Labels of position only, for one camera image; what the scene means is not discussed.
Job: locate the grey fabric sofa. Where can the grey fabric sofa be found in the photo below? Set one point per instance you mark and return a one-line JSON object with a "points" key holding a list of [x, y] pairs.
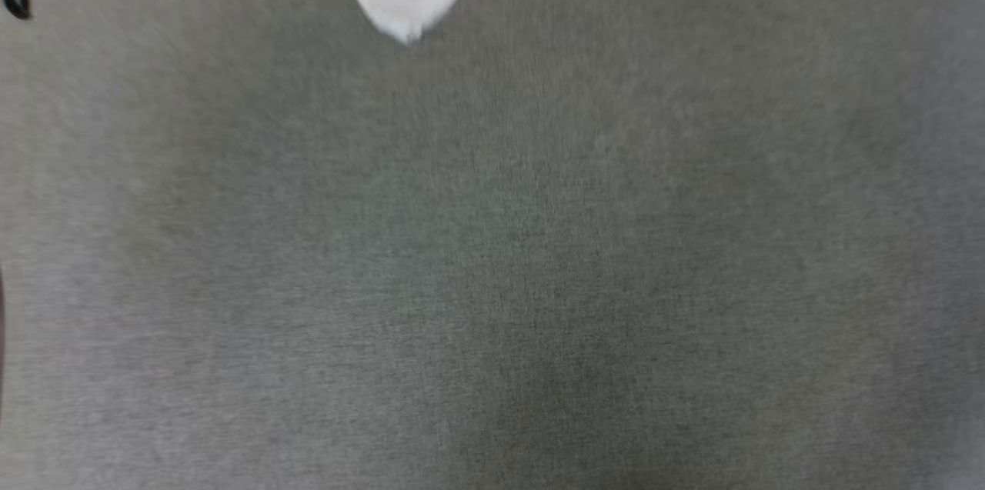
{"points": [[492, 259]]}

